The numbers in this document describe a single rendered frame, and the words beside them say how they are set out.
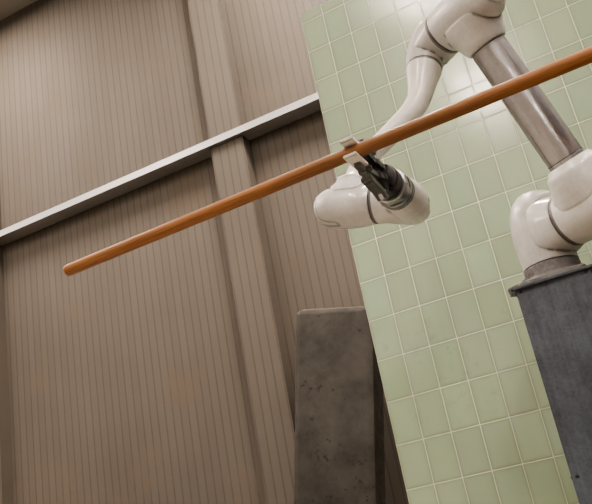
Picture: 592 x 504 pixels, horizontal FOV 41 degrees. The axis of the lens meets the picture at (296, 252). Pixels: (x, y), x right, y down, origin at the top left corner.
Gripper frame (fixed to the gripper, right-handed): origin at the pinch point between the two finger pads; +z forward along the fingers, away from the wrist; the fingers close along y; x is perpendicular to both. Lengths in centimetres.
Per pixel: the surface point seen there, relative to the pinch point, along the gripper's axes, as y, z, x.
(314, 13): -137, -122, 41
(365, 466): 26, -326, 140
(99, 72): -386, -369, 339
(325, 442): 7, -323, 162
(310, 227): -158, -370, 162
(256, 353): -73, -357, 218
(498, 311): 11, -122, 1
